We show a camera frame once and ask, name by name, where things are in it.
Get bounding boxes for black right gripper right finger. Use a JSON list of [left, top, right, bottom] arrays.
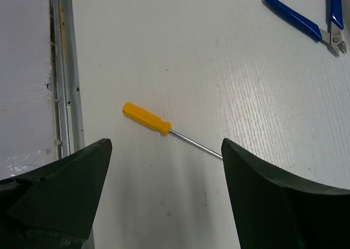
[[221, 138, 349, 248]]

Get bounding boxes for blue wire cutters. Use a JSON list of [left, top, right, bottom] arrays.
[[262, 0, 348, 57]]

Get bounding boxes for aluminium rail front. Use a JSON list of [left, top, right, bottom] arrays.
[[48, 0, 85, 159]]

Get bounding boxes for yellow handle screwdriver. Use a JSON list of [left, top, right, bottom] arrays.
[[122, 102, 223, 160]]

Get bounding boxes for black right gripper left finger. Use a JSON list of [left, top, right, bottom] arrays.
[[1, 138, 112, 248]]

